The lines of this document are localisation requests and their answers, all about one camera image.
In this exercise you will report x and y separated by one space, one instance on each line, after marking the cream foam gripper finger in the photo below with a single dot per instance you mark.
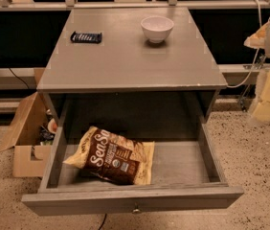
258 39

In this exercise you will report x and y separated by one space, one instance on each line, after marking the brown chip bag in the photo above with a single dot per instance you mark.
113 157

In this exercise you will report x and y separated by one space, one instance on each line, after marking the grey open top drawer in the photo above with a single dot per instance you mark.
185 172

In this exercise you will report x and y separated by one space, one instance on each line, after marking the grey cabinet counter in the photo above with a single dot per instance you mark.
124 60

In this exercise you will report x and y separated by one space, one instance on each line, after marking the white bowl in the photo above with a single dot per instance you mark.
157 28

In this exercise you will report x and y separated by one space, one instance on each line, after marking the open cardboard box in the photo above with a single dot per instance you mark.
29 156

